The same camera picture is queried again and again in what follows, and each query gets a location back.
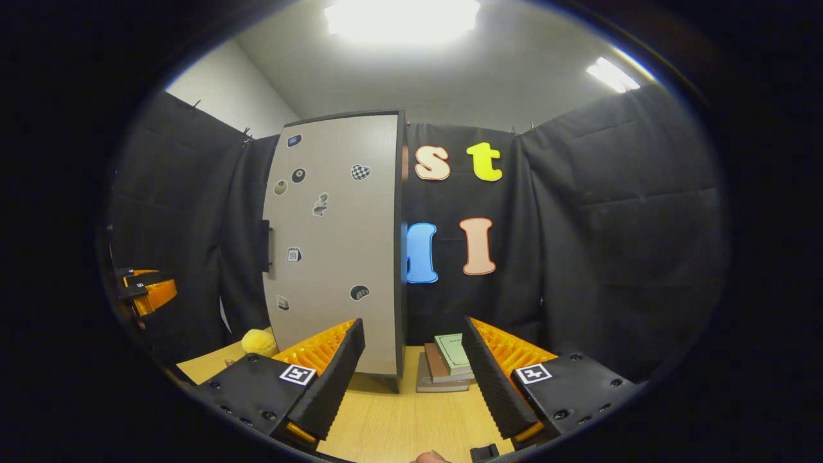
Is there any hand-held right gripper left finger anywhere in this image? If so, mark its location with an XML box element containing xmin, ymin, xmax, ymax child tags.
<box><xmin>193</xmin><ymin>318</ymin><xmax>366</xmax><ymax>451</ymax></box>

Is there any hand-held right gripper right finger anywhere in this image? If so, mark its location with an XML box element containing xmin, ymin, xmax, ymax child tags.
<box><xmin>462</xmin><ymin>316</ymin><xmax>637</xmax><ymax>451</ymax></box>

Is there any beige cabinet door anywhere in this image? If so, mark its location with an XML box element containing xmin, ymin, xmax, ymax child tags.
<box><xmin>262</xmin><ymin>114</ymin><xmax>401</xmax><ymax>377</ymax></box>

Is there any brown book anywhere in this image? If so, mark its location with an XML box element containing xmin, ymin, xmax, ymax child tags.
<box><xmin>424</xmin><ymin>342</ymin><xmax>475</xmax><ymax>385</ymax></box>

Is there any grey book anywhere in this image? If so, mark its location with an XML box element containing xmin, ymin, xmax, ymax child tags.
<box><xmin>416</xmin><ymin>350</ymin><xmax>470</xmax><ymax>393</ymax></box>

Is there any yellow lemon toy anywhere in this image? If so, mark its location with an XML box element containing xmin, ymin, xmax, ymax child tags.
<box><xmin>241</xmin><ymin>329</ymin><xmax>279</xmax><ymax>358</ymax></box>

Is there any black backdrop cloth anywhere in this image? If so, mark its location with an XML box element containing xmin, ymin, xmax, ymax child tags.
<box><xmin>106</xmin><ymin>84</ymin><xmax>730</xmax><ymax>386</ymax></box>

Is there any narrow ceiling light panel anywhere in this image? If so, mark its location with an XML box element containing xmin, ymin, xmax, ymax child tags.
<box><xmin>586</xmin><ymin>57</ymin><xmax>642</xmax><ymax>94</ymax></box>

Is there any large ceiling light panel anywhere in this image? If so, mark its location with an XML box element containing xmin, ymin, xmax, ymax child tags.
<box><xmin>323</xmin><ymin>0</ymin><xmax>481</xmax><ymax>44</ymax></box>

